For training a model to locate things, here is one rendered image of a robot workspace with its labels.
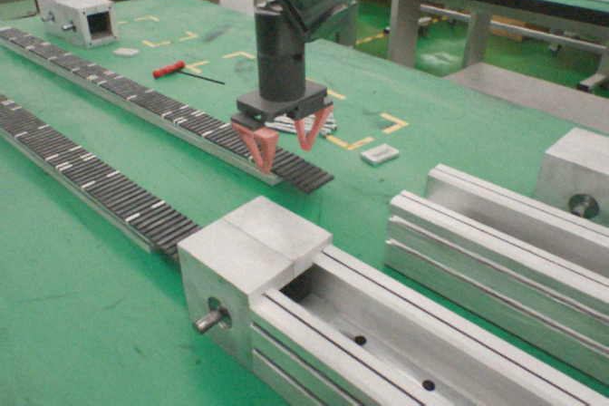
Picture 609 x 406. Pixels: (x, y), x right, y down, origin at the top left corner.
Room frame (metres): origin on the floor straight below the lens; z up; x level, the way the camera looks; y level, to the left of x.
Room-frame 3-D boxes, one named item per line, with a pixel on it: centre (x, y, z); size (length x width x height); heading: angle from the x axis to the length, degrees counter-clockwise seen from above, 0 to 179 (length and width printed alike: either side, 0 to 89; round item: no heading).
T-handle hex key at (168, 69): (0.97, 0.21, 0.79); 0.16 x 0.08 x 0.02; 56
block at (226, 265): (0.34, 0.05, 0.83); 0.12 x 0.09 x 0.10; 137
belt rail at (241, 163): (0.91, 0.38, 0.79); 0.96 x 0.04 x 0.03; 47
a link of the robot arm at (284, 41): (0.59, 0.02, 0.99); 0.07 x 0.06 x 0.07; 138
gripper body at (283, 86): (0.59, 0.02, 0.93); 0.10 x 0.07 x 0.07; 137
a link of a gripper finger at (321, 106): (0.61, 0.00, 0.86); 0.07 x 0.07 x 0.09; 47
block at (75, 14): (1.22, 0.51, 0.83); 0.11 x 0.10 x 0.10; 139
